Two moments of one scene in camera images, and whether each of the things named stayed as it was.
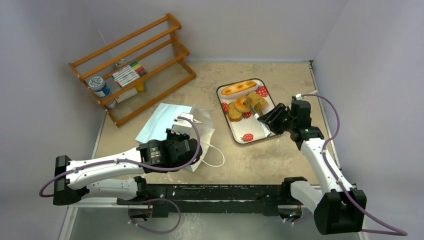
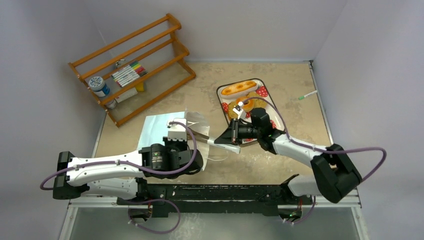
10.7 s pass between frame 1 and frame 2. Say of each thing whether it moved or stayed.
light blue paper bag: moved
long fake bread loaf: stayed
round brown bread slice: stayed
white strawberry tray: stayed
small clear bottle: stayed
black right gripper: moved
